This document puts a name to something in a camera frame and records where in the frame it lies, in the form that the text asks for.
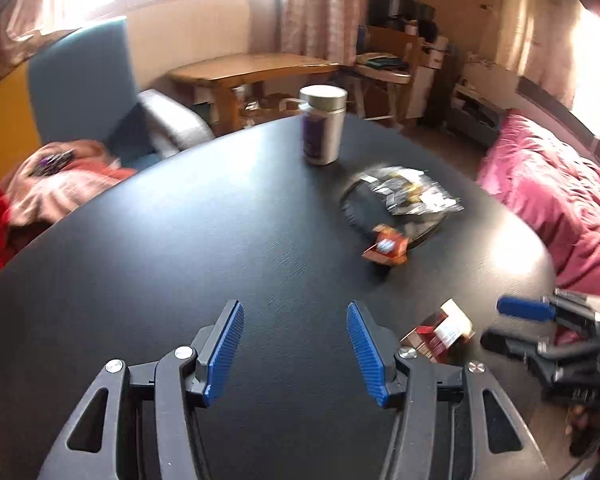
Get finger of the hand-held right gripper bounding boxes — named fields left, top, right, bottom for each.
left=497, top=287, right=600, bottom=333
left=480, top=329, right=600, bottom=377

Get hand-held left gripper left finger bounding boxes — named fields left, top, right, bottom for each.
left=37, top=300, right=246, bottom=480

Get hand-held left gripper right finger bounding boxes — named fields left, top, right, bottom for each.
left=346, top=301, right=551, bottom=480

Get red and white packet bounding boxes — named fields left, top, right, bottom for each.
left=400, top=299, right=476, bottom=363

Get red snack packet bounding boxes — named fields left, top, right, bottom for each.
left=362, top=225, right=409, bottom=266

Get black round tray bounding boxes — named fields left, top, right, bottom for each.
left=340, top=165, right=463, bottom=252

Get pile of silver packets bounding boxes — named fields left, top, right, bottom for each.
left=352, top=165, right=464, bottom=218

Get black shelf items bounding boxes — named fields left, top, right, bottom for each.
left=367, top=0, right=438, bottom=32

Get pink blanket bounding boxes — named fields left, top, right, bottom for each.
left=477, top=110, right=600, bottom=306

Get pink and orange clothes pile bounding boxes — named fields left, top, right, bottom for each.
left=2, top=140, right=137, bottom=233

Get white jar with purple label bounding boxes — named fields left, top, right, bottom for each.
left=299, top=85, right=348, bottom=166

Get grey armrest cushion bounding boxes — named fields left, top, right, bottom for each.
left=137, top=89, right=216, bottom=157

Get wooden chair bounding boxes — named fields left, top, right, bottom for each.
left=352, top=25, right=427, bottom=122

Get beige curtain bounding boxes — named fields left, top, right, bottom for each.
left=500, top=0, right=598, bottom=111

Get wooden desk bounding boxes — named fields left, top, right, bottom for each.
left=167, top=52, right=341, bottom=135

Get blue armchair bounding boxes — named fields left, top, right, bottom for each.
left=27, top=17, right=216, bottom=171

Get pink patterned curtain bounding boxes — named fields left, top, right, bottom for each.
left=280, top=0, right=381, bottom=67

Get sunlit window curtain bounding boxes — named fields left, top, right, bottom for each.
left=0, top=0, right=108, bottom=92

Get dark bed frame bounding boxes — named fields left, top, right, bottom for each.
left=515, top=77, right=600, bottom=161

